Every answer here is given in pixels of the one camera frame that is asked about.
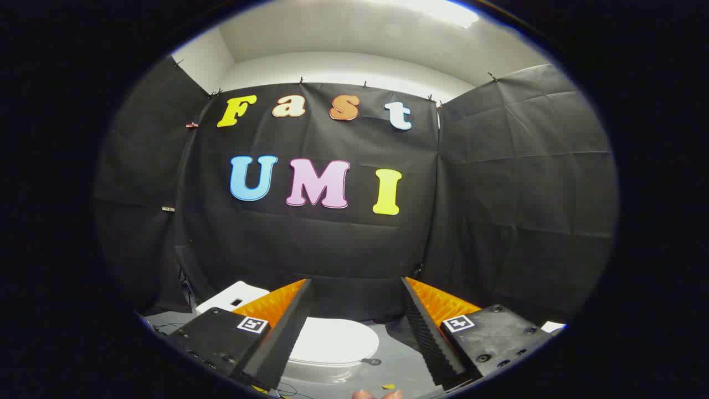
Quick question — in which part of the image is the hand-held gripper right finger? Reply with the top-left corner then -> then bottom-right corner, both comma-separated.
400,277 -> 554,388

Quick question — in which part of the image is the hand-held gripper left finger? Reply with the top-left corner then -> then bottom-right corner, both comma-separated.
166,279 -> 315,391

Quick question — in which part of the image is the white toilet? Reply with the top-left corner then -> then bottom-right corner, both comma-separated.
195,281 -> 369,384

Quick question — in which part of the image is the black backdrop cloth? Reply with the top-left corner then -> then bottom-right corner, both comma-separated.
93,55 -> 618,329

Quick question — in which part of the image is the thin black cable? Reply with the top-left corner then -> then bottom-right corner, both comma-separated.
276,381 -> 312,398

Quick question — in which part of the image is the black tripod stand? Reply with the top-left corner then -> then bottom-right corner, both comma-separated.
178,268 -> 198,312

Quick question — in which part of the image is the white toilet lid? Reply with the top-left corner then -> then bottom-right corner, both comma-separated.
288,318 -> 382,367

